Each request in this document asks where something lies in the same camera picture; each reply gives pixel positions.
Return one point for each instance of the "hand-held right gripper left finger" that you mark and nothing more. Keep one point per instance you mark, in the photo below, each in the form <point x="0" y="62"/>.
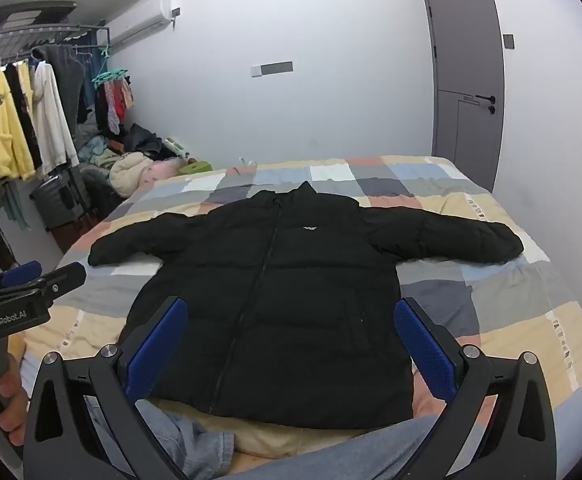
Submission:
<point x="156" y="352"/>

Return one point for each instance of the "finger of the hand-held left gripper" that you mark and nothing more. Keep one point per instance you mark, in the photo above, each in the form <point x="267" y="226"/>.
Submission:
<point x="63" y="280"/>
<point x="21" y="272"/>

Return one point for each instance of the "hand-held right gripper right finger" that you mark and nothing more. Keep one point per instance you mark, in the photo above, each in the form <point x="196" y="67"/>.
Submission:
<point x="426" y="355"/>

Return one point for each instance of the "black puffer jacket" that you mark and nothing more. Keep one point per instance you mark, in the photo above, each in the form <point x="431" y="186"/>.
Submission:
<point x="296" y="285"/>

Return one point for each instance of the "grey clothes drying rack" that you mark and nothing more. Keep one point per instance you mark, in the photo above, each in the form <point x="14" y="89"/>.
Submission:
<point x="46" y="32"/>

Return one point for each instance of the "person's left hand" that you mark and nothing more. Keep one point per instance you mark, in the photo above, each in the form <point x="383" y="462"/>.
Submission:
<point x="13" y="410"/>

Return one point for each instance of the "dark suitcase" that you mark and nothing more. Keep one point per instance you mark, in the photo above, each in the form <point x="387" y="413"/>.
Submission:
<point x="58" y="200"/>

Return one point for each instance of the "person's blue jeans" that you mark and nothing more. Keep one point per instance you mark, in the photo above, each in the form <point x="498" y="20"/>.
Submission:
<point x="186" y="440"/>

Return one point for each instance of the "plaid patchwork quilt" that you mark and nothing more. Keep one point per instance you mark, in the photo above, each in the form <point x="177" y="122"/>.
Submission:
<point x="496" y="285"/>

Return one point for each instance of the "cream fleece garment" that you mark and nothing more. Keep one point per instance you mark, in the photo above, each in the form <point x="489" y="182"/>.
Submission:
<point x="128" y="172"/>

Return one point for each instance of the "yellow fleece hoodie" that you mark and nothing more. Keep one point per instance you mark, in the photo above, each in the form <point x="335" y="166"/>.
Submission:
<point x="6" y="130"/>

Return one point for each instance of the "pink cloth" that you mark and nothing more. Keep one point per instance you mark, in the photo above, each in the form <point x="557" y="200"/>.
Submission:
<point x="163" y="170"/>

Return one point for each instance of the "white hoodie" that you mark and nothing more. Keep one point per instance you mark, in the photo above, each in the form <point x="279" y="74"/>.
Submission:
<point x="53" y="120"/>

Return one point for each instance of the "black striped garment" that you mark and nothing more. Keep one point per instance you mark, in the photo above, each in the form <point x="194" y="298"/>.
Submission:
<point x="26" y="115"/>

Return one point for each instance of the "black garment pile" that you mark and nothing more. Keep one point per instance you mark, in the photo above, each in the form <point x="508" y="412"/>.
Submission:
<point x="146" y="140"/>

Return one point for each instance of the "green round cushion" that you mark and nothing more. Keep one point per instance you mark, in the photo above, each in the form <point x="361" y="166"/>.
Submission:
<point x="196" y="166"/>

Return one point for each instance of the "white power strip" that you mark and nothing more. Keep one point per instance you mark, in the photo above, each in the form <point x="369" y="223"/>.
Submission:
<point x="176" y="146"/>

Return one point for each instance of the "hanging small colourful garments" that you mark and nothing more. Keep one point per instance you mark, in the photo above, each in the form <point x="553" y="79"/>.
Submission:
<point x="113" y="105"/>

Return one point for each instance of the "grey hanging garment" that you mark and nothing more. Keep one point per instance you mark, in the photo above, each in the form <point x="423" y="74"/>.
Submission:
<point x="68" y="75"/>

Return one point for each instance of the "teal clip hanger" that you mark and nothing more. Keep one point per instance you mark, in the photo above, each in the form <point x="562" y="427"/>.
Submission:
<point x="111" y="76"/>

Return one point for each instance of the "white air conditioner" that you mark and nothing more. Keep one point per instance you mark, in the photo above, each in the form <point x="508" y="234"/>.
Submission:
<point x="141" y="17"/>

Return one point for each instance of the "grey door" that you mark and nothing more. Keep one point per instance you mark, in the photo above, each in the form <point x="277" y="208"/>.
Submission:
<point x="466" y="50"/>

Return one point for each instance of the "grey wall panel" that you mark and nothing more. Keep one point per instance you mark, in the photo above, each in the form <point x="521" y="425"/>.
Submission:
<point x="277" y="68"/>

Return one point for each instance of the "dark wall switch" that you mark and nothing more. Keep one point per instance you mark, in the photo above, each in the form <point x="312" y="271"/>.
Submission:
<point x="509" y="41"/>

